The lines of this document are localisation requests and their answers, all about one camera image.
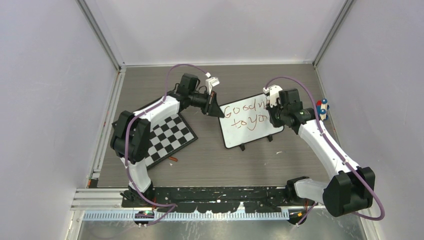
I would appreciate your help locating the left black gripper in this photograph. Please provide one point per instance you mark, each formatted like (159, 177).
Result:
(212, 108)

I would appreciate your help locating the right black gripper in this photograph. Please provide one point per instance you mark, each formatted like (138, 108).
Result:
(276, 123)

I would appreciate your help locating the white whiteboard black frame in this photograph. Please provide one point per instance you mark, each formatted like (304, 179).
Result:
(246, 120)

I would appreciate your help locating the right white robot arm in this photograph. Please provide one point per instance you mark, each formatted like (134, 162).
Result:
(349, 186)

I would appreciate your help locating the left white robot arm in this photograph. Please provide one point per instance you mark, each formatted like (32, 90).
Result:
(171, 103)

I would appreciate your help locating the blue red toy car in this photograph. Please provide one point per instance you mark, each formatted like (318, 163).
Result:
(323, 107)

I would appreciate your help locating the black white chessboard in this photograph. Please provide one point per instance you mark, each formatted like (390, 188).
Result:
(153, 144)

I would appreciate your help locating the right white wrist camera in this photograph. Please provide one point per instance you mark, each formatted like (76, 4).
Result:
(273, 95)

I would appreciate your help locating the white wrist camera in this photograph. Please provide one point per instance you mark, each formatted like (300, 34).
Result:
(273, 95)
(211, 82)

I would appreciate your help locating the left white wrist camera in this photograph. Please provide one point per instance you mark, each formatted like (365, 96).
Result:
(211, 82)

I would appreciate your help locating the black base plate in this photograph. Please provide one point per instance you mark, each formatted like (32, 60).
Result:
(218, 199)

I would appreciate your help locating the slotted cable duct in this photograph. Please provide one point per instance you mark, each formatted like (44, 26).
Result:
(149, 215)

